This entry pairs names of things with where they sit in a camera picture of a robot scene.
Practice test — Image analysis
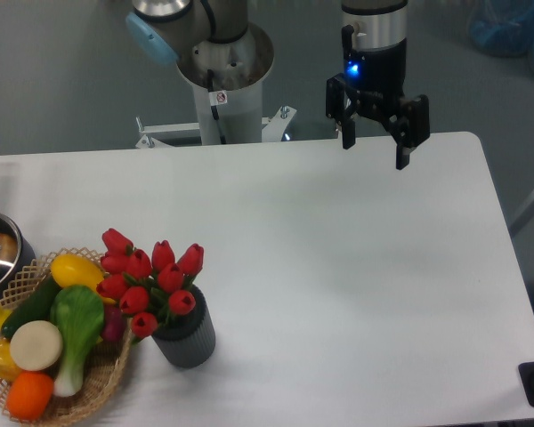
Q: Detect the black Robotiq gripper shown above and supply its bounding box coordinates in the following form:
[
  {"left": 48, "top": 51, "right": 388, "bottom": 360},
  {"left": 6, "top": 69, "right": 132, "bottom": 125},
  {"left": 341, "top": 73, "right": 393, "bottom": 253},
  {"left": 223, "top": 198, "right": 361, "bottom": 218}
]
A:
[{"left": 326, "top": 42, "right": 430, "bottom": 170}]

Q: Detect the red tulip bouquet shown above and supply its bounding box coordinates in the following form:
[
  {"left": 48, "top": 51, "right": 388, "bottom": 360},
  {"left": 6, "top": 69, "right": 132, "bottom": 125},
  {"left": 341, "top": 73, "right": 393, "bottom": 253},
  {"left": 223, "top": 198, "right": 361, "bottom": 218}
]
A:
[{"left": 97, "top": 228, "right": 205, "bottom": 342}]

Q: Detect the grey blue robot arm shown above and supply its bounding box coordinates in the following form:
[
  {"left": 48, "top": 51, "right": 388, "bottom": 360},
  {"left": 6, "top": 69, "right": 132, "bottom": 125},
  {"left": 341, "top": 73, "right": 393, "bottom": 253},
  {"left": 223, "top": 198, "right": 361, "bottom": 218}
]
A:
[{"left": 125, "top": 1, "right": 430, "bottom": 169}]

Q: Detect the dark grey ribbed vase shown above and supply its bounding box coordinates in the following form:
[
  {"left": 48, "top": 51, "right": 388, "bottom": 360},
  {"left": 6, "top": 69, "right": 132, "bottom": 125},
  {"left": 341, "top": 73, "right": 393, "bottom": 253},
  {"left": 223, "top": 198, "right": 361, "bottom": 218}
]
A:
[{"left": 152, "top": 286, "right": 216, "bottom": 368}]

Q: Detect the blue plastic bag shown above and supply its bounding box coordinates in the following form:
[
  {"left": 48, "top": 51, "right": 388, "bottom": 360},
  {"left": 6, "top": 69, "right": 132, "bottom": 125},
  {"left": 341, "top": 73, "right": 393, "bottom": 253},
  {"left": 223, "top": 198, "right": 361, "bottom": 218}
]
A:
[{"left": 466, "top": 1, "right": 534, "bottom": 73}]

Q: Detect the purple red radish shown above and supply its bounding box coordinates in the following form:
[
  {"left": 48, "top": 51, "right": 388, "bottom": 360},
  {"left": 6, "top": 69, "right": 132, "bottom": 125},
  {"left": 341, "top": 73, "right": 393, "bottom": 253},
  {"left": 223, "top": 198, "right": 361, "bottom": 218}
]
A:
[{"left": 101, "top": 305, "right": 126, "bottom": 342}]

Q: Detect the yellow squash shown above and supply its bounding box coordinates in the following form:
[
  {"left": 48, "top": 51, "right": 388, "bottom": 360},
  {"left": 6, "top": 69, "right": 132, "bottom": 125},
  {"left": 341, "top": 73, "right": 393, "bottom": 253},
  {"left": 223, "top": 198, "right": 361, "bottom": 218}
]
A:
[{"left": 50, "top": 254, "right": 104, "bottom": 292}]

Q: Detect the green bok choy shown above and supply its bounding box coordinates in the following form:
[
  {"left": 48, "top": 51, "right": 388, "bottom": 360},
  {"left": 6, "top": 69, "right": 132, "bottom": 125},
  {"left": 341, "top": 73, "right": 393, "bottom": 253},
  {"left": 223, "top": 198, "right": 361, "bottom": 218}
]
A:
[{"left": 50, "top": 285, "right": 104, "bottom": 398}]

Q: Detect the woven wicker basket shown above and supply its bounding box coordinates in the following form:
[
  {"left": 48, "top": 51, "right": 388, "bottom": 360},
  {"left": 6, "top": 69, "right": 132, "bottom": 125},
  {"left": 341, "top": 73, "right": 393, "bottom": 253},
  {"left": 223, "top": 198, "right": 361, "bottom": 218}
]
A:
[{"left": 0, "top": 247, "right": 132, "bottom": 426}]

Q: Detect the green cucumber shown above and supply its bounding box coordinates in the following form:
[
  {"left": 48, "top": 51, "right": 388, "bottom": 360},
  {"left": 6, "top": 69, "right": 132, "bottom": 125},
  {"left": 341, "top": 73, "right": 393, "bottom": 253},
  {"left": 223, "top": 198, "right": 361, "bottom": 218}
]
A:
[{"left": 0, "top": 276, "right": 61, "bottom": 340}]

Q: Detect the round cream bun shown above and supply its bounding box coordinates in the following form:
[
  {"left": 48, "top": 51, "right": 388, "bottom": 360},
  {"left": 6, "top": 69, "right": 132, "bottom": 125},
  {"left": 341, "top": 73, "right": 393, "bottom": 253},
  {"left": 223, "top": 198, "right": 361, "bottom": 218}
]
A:
[{"left": 10, "top": 320, "right": 63, "bottom": 371}]

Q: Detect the orange fruit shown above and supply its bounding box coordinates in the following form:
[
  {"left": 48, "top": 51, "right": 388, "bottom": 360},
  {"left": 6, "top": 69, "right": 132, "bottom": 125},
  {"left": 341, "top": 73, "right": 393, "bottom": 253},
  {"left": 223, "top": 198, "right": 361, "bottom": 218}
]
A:
[{"left": 5, "top": 371, "right": 53, "bottom": 421}]

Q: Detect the yellow bell pepper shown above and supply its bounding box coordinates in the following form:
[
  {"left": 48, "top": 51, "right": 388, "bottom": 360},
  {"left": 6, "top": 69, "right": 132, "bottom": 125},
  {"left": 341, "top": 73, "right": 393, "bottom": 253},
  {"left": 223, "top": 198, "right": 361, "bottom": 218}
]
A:
[{"left": 0, "top": 338, "right": 23, "bottom": 383}]

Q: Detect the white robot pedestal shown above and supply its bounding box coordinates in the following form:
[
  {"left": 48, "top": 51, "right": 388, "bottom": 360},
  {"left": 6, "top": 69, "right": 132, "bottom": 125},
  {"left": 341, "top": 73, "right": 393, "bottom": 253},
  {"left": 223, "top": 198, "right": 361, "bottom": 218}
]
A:
[{"left": 136, "top": 23, "right": 296, "bottom": 148}]

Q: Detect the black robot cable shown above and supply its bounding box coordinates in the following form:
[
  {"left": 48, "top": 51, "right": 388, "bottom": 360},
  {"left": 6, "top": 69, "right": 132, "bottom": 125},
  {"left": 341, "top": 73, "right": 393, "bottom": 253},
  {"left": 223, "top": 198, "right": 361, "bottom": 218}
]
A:
[{"left": 206, "top": 68, "right": 227, "bottom": 146}]

